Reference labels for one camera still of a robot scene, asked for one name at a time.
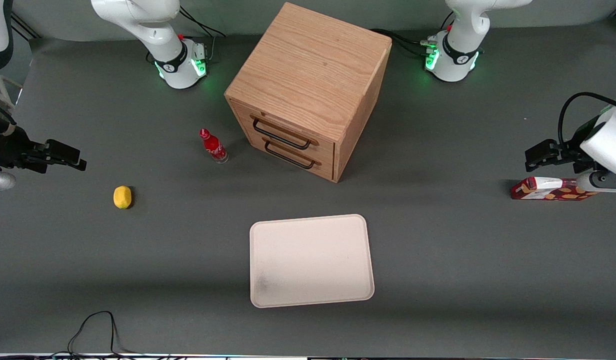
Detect red coke bottle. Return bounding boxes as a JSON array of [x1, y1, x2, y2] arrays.
[[199, 128, 229, 164]]

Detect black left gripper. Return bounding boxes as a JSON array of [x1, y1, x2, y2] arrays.
[[525, 116, 602, 174]]

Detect black drawer handle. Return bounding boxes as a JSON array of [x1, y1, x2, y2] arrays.
[[251, 117, 313, 151], [263, 139, 318, 170]]

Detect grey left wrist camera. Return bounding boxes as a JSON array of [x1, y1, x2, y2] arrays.
[[575, 170, 616, 194]]

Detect black left arm base cables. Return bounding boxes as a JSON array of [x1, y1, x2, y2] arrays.
[[370, 28, 435, 57]]

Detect black right arm base cables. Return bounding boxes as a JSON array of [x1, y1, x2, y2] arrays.
[[177, 6, 227, 39]]

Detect white cable loop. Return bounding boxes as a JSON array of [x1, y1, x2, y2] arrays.
[[0, 74, 24, 137]]

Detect black left arm wrist cable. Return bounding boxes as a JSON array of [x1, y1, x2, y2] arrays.
[[558, 92, 616, 147]]

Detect red snack box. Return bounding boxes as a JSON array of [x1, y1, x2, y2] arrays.
[[510, 176, 600, 201]]

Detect beige plastic tray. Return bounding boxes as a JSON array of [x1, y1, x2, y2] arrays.
[[249, 214, 376, 309]]

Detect black arm base cables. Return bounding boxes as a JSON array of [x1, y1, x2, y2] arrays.
[[177, 6, 227, 39], [370, 28, 435, 57]]

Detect yellow lemon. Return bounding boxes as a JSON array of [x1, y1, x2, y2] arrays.
[[113, 185, 133, 210]]

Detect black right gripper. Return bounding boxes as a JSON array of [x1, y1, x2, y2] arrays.
[[0, 118, 88, 175]]

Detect thin black cable loop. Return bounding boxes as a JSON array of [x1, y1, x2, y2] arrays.
[[52, 310, 170, 359]]

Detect wooden two-drawer cabinet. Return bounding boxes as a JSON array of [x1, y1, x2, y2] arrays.
[[224, 2, 393, 184]]

